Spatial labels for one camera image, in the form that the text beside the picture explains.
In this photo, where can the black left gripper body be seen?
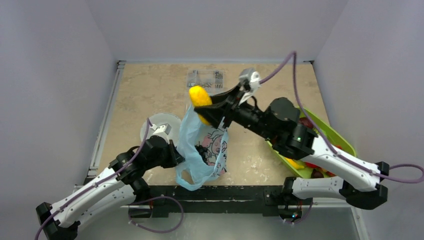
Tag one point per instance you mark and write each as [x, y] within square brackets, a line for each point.
[167, 159]

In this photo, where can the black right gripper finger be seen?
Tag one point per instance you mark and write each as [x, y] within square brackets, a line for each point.
[232, 96]
[215, 115]

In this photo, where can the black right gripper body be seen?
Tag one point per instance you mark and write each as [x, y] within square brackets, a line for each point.
[230, 108]

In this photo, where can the yellow fake mango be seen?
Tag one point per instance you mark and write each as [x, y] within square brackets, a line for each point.
[199, 96]

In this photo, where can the blue plastic bag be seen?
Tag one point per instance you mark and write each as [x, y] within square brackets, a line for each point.
[193, 173]

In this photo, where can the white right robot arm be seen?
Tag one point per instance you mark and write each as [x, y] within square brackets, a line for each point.
[353, 180]

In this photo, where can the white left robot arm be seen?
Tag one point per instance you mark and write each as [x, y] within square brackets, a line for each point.
[119, 184]

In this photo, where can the clear plastic screw box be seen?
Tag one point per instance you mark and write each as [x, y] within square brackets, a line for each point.
[206, 78]

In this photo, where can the dark grape bunch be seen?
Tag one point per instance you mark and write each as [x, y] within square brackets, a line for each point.
[203, 152]

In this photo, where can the dark red apple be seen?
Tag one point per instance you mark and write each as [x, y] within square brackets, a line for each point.
[306, 122]

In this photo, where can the yellow banana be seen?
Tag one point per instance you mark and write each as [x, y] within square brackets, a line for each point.
[294, 164]

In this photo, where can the green plastic bowl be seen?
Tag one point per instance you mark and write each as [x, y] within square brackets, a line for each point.
[335, 139]

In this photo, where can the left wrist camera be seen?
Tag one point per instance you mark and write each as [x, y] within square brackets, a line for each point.
[161, 129]

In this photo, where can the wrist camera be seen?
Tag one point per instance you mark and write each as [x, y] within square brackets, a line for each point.
[161, 129]
[249, 79]

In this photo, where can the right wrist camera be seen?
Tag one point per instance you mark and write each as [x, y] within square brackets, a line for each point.
[249, 79]

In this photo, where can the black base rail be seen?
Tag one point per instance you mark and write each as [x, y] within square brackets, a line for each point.
[266, 200]

